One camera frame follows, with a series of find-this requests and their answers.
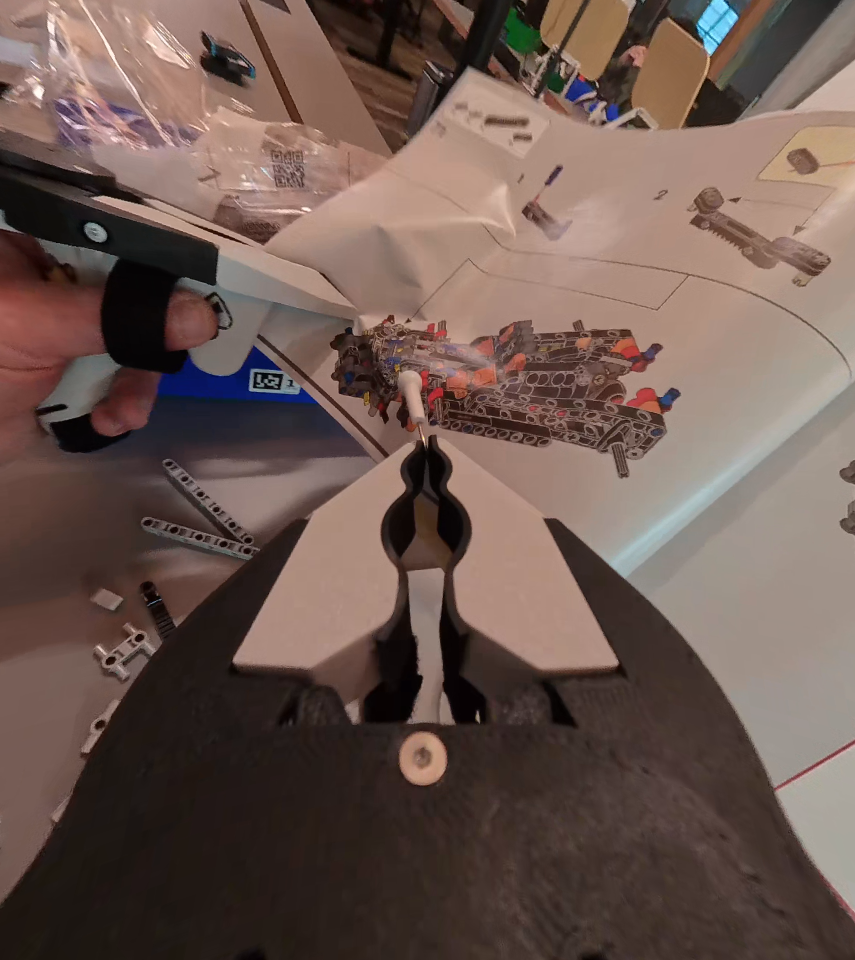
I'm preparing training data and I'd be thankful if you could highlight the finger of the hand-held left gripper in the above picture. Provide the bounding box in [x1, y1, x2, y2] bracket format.
[213, 238, 360, 327]

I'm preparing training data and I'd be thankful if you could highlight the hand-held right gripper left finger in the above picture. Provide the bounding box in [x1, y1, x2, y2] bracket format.
[231, 438, 432, 725]

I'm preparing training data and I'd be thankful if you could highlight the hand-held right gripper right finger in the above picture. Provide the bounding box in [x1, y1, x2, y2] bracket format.
[427, 438, 621, 725]

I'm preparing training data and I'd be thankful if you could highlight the light grey lego axle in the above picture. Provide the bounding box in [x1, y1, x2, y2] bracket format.
[396, 367, 436, 451]

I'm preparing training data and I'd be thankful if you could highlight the lego instruction booklet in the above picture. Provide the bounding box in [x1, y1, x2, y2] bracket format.
[266, 71, 855, 960]

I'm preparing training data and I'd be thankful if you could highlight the light grey lego beam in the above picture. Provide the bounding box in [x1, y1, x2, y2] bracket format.
[162, 459, 258, 547]
[141, 516, 260, 561]

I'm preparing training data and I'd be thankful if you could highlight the black lego gear rack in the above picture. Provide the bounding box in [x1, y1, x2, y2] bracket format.
[138, 581, 180, 642]

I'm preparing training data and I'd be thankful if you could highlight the pile of grey lego pieces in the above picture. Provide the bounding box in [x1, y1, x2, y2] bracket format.
[0, 585, 162, 862]

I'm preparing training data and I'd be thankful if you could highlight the person's left hand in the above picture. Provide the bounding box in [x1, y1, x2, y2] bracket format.
[0, 217, 222, 481]

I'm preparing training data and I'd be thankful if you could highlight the blue plastic bin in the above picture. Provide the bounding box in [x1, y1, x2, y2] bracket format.
[157, 348, 324, 406]

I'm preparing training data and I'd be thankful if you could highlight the small black blue object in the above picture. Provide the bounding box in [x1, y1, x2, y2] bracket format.
[198, 30, 258, 80]

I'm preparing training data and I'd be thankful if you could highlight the tan chair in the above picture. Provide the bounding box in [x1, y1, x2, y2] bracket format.
[540, 0, 631, 80]
[630, 18, 711, 130]

